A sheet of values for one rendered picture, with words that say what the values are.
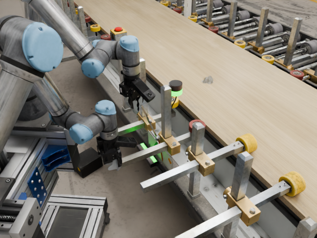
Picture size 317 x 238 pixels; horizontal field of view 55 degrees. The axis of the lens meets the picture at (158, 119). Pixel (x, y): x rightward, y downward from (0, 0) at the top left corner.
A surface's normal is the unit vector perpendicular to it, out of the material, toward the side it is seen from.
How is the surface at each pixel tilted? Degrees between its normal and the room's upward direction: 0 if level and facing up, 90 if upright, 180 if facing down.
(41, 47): 85
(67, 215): 0
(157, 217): 0
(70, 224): 0
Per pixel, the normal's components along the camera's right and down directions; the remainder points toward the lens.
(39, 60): 0.84, 0.23
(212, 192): -0.03, -0.79
